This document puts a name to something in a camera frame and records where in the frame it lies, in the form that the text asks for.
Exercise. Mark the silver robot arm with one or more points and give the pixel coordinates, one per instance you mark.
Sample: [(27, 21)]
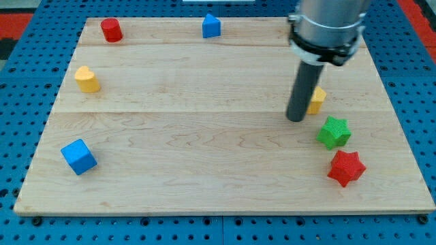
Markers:
[(327, 31)]

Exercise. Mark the blue wooden triangle block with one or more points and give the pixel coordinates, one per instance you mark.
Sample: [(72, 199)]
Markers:
[(211, 26)]

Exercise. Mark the light wooden board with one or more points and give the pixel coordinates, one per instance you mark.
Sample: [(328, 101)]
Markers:
[(187, 126)]

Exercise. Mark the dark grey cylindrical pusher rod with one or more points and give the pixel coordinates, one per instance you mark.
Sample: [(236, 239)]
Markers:
[(304, 85)]

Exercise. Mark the yellow wooden pentagon block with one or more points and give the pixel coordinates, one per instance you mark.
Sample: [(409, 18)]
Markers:
[(317, 100)]

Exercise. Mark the green wooden star block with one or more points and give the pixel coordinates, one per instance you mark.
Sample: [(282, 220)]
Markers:
[(334, 132)]

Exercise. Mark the red wooden star block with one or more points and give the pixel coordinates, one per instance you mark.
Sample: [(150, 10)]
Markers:
[(346, 167)]

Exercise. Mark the yellow wooden heart block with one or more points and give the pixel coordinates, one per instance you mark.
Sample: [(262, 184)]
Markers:
[(86, 80)]

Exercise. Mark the red wooden cylinder block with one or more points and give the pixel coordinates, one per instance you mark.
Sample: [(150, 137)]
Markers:
[(111, 29)]

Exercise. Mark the blue wooden cube block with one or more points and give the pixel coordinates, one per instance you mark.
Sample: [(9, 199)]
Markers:
[(78, 157)]

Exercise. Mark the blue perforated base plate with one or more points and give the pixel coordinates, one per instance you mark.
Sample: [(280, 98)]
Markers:
[(31, 78)]

